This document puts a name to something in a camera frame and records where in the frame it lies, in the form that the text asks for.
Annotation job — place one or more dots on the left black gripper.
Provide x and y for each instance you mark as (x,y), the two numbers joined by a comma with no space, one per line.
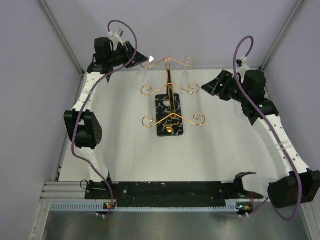
(129,53)

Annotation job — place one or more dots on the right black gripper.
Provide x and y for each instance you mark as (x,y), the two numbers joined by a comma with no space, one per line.
(214,87)

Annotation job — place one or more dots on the ribbed champagne flute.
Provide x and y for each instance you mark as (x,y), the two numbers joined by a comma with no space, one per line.
(185,78)
(142,73)

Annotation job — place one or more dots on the gold wire wine glass rack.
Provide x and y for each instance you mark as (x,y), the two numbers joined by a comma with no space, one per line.
(168,120)

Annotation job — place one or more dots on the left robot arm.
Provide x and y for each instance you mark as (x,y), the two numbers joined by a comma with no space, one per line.
(83,127)

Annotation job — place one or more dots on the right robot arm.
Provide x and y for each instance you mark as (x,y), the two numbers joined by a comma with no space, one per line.
(293,175)

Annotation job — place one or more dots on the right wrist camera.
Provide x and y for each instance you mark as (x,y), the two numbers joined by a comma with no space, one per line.
(242,65)

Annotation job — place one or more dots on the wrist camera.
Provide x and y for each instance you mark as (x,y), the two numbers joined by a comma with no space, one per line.
(242,65)
(116,37)

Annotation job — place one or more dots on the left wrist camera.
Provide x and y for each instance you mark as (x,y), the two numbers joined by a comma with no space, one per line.
(116,37)

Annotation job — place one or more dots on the black mounting base plate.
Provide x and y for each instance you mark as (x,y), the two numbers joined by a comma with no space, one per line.
(168,194)

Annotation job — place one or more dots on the white slotted cable duct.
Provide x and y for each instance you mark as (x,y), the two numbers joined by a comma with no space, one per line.
(104,207)

